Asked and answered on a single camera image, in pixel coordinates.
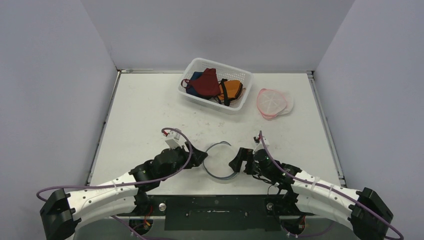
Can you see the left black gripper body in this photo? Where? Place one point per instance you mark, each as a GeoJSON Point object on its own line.
{"type": "Point", "coordinates": [183, 157]}

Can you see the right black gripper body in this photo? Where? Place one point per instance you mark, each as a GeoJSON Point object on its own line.
{"type": "Point", "coordinates": [247, 160]}

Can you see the blue-trimmed mesh laundry bag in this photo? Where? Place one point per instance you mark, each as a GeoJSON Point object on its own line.
{"type": "Point", "coordinates": [216, 165]}

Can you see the pink-trimmed mesh laundry bag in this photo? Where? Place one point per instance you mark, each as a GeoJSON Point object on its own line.
{"type": "Point", "coordinates": [272, 103]}

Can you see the navy blue bra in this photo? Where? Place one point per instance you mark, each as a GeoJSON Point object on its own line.
{"type": "Point", "coordinates": [190, 89]}

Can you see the orange bra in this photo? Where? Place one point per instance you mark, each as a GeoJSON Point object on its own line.
{"type": "Point", "coordinates": [230, 91]}

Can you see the dark red bra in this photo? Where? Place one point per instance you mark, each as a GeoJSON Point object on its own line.
{"type": "Point", "coordinates": [207, 85]}

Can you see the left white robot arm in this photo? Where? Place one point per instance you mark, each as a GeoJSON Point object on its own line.
{"type": "Point", "coordinates": [65, 212]}

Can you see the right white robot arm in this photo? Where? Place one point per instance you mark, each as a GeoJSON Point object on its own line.
{"type": "Point", "coordinates": [362, 211]}

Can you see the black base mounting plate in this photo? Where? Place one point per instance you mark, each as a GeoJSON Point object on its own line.
{"type": "Point", "coordinates": [218, 212]}

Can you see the white perforated plastic basket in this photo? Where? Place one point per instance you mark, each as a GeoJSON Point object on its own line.
{"type": "Point", "coordinates": [223, 71]}

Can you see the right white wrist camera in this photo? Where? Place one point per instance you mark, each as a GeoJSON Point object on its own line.
{"type": "Point", "coordinates": [261, 142]}

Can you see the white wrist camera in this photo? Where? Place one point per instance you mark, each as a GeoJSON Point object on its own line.
{"type": "Point", "coordinates": [172, 139]}
{"type": "Point", "coordinates": [261, 142]}

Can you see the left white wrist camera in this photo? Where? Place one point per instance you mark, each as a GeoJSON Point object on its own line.
{"type": "Point", "coordinates": [172, 139]}

